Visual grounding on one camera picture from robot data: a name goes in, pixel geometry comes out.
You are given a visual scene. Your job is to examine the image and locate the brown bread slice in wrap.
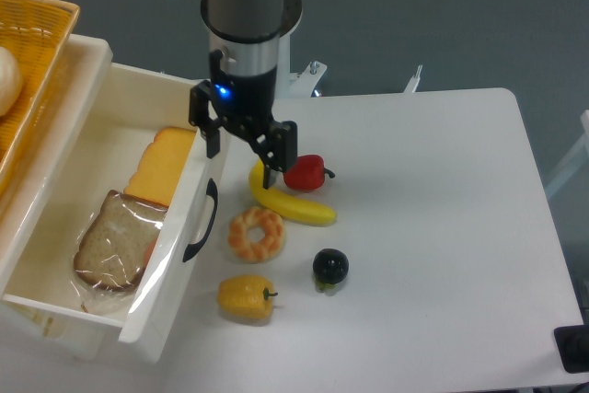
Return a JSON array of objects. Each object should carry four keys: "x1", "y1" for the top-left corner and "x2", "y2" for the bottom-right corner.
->
[{"x1": 73, "y1": 190, "x2": 167, "y2": 292}]

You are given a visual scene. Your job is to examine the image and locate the white top drawer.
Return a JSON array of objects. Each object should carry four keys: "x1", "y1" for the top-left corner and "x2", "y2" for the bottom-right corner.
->
[{"x1": 1, "y1": 64, "x2": 225, "y2": 363}]

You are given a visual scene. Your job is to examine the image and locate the yellow banana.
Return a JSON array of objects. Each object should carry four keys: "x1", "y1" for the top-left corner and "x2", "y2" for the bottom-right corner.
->
[{"x1": 248, "y1": 160, "x2": 337, "y2": 226}]

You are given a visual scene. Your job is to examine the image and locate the dark purple eggplant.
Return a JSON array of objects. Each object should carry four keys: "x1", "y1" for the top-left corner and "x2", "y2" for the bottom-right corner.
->
[{"x1": 312, "y1": 249, "x2": 350, "y2": 292}]

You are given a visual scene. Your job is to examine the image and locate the black top drawer handle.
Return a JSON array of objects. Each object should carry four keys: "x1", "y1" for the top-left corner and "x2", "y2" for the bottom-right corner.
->
[{"x1": 182, "y1": 178, "x2": 219, "y2": 263}]

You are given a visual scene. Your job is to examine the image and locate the red bell pepper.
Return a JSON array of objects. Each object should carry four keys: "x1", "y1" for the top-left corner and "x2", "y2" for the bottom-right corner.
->
[{"x1": 283, "y1": 155, "x2": 335, "y2": 191}]

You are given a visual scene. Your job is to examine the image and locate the orange wicker basket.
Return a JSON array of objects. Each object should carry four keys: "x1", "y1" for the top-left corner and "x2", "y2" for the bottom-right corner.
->
[{"x1": 1, "y1": 0, "x2": 80, "y2": 190}]

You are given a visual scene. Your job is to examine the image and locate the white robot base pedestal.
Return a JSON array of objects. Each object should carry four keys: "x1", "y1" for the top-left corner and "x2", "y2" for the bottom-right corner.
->
[{"x1": 275, "y1": 29, "x2": 328, "y2": 98}]

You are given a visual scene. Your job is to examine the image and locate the yellow bell pepper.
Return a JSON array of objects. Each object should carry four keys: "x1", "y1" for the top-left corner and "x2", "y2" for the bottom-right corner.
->
[{"x1": 217, "y1": 274, "x2": 278, "y2": 320}]

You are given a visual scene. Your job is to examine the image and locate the orange toast slice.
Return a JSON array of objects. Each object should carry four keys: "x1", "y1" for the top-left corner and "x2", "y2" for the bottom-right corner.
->
[{"x1": 123, "y1": 127, "x2": 196, "y2": 207}]

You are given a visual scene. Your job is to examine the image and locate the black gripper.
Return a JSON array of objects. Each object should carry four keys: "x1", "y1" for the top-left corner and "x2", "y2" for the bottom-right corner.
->
[{"x1": 189, "y1": 49, "x2": 298, "y2": 190}]

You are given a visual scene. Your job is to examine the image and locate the glazed donut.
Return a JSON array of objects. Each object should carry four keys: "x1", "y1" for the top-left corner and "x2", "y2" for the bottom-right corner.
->
[{"x1": 227, "y1": 207, "x2": 286, "y2": 263}]

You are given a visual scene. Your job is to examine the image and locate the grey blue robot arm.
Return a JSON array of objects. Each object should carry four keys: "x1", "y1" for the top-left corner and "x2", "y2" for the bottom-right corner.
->
[{"x1": 189, "y1": 0, "x2": 300, "y2": 190}]

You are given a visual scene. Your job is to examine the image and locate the white bread roll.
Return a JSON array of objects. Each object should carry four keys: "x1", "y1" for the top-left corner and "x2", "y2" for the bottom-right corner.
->
[{"x1": 0, "y1": 47, "x2": 23, "y2": 117}]

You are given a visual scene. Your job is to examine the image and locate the black device at edge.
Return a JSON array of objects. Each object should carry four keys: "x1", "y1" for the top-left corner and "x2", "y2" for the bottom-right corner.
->
[{"x1": 553, "y1": 325, "x2": 589, "y2": 374}]

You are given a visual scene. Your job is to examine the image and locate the white drawer cabinet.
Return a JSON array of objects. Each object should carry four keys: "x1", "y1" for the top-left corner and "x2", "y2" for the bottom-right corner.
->
[{"x1": 1, "y1": 34, "x2": 112, "y2": 356}]

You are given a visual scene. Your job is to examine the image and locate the white frame at right edge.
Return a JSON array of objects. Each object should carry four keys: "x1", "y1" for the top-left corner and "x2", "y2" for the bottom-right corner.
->
[{"x1": 544, "y1": 110, "x2": 588, "y2": 200}]

